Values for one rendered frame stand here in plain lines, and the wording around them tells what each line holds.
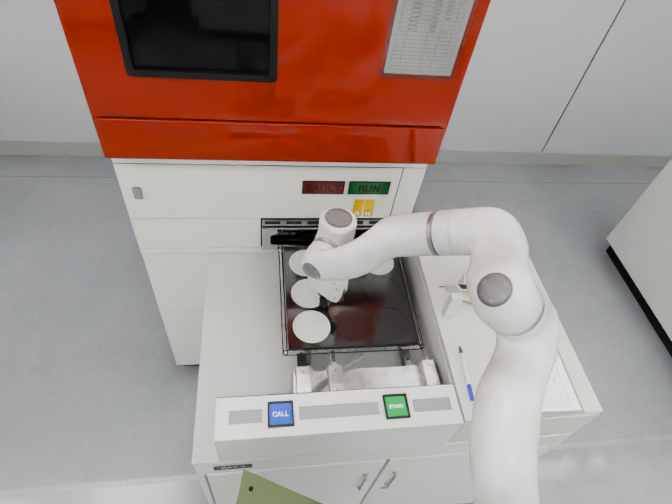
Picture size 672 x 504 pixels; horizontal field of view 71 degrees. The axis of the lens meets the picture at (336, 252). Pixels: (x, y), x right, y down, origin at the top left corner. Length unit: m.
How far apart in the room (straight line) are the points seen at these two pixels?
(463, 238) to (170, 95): 0.67
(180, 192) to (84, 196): 1.73
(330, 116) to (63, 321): 1.76
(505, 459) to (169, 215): 1.04
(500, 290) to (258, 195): 0.79
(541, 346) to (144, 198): 1.03
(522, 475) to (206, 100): 0.91
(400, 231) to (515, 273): 0.28
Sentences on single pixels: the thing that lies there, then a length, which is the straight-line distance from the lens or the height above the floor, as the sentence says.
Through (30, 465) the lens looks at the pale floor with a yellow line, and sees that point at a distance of 2.25.
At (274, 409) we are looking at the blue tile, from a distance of 1.09.
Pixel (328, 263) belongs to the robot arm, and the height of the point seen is 1.22.
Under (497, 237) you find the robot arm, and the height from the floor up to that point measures 1.42.
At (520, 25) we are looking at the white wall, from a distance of 3.01.
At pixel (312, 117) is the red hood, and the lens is 1.12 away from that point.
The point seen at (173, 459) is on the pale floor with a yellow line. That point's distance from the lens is 2.10.
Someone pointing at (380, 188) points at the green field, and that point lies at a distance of 1.35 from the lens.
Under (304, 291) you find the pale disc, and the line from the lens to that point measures 1.32.
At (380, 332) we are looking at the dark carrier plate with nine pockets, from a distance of 1.28.
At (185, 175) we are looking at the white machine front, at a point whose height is 1.14.
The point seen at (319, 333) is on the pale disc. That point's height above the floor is 0.90.
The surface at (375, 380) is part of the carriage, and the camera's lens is 1.24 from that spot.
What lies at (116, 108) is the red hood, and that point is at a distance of 1.15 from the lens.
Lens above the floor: 1.98
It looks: 49 degrees down
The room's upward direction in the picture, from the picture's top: 10 degrees clockwise
